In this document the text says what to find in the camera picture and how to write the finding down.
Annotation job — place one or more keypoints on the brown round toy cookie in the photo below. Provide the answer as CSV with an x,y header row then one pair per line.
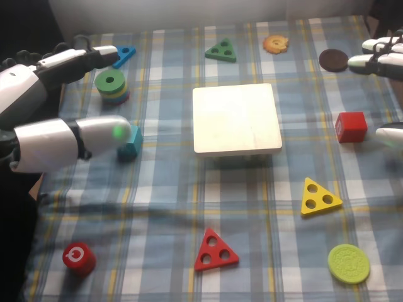
x,y
333,60

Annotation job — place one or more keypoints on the red triangle block with holes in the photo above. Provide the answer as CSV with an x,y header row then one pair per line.
x,y
214,251

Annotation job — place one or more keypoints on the red cube block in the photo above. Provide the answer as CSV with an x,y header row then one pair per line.
x,y
352,127

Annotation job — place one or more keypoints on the small white square table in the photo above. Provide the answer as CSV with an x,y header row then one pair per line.
x,y
236,119

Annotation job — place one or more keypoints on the green round toy cookie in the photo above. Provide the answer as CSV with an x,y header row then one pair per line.
x,y
349,264

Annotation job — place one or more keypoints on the yellow triangle block with holes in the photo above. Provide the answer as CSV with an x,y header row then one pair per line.
x,y
317,197

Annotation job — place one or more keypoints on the blue plaid tablecloth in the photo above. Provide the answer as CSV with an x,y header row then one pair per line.
x,y
220,204

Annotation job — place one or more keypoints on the red cylinder block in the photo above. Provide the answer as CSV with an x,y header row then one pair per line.
x,y
78,261

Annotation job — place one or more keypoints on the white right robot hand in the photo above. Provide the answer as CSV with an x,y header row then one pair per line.
x,y
387,61

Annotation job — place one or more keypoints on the blue cube block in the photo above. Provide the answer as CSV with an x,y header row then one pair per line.
x,y
133,149

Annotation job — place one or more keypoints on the blue triangle block with holes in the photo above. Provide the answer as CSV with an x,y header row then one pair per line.
x,y
121,62

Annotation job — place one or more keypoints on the tan flower-shaped toy cookie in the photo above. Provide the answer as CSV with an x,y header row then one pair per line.
x,y
270,47

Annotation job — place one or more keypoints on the green triangle block with holes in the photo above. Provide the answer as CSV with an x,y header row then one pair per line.
x,y
220,58

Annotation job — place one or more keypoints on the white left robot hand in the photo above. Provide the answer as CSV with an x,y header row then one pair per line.
x,y
22,91

